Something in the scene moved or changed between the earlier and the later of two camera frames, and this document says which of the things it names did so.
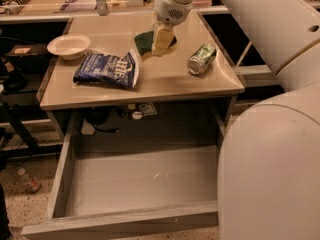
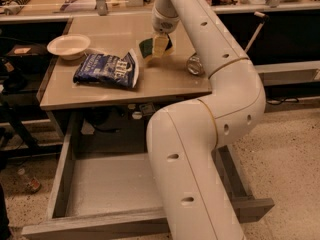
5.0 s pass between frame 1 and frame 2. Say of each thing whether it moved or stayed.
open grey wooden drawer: stayed
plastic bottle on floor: stayed
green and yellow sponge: moved
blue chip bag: stayed
